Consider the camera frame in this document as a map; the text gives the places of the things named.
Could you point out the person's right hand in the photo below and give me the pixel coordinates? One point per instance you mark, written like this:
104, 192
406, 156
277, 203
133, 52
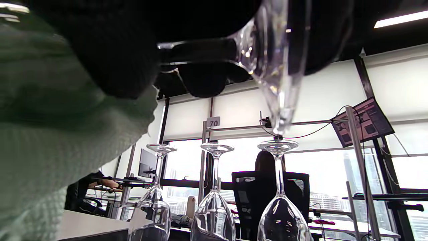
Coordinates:
113, 50

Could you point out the green microfibre cloth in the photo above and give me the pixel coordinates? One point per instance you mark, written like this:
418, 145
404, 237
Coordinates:
50, 134

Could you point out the clear wine glass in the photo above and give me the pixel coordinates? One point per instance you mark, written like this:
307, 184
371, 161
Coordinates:
152, 214
283, 221
214, 217
275, 83

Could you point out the white roller blind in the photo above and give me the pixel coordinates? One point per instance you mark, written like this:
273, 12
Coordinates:
398, 87
327, 93
185, 117

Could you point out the ceiling strip light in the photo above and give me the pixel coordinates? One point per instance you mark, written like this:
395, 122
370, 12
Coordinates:
13, 8
399, 19

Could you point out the small desk monitor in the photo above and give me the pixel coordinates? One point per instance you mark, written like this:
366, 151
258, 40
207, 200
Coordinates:
147, 164

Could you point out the white number tag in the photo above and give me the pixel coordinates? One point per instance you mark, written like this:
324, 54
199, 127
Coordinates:
213, 122

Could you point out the black clamp on rod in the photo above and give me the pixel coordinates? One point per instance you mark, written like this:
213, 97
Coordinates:
266, 122

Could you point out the white cylinder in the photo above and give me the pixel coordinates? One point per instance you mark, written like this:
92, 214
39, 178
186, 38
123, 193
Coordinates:
191, 207

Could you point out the white desk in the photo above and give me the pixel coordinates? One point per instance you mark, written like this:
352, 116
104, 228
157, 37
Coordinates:
90, 226

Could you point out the black mesh office chair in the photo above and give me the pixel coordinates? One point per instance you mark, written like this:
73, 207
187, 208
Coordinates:
250, 201

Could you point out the tilted computer monitor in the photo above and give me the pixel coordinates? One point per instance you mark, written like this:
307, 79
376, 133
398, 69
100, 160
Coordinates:
364, 122

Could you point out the silver stand pole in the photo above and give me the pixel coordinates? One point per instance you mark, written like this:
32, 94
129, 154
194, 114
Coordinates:
359, 160

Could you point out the red object on desk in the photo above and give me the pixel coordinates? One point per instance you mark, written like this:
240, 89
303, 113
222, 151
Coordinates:
323, 221

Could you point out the metal frame post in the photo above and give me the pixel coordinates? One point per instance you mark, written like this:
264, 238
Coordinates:
204, 160

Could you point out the metal frame rod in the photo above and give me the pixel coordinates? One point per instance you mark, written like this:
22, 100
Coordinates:
240, 127

